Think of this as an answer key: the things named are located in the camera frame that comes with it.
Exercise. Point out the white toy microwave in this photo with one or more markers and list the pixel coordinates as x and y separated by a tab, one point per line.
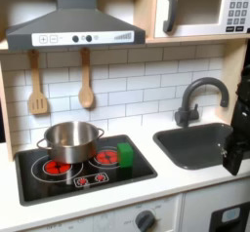
202	9

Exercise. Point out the grey oven knob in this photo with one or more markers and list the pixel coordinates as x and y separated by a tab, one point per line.
145	220

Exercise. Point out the steel pot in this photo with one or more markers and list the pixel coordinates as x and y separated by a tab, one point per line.
72	141

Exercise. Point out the black tap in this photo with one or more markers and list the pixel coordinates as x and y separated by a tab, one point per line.
198	99

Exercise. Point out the green block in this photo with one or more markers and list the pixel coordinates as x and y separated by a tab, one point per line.
125	154

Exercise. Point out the grey range hood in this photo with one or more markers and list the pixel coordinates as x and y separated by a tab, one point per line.
75	23

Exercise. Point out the wooden spoon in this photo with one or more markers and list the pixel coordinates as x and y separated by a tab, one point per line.
86	83

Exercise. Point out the dark grey sink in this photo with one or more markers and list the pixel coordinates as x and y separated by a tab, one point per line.
194	145

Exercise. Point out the black stove top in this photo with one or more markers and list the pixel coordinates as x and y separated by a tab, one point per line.
85	174

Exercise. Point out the black dishwasher panel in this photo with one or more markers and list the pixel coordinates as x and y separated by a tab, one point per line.
229	217

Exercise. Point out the wooden slotted spatula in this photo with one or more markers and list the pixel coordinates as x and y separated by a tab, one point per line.
37	89

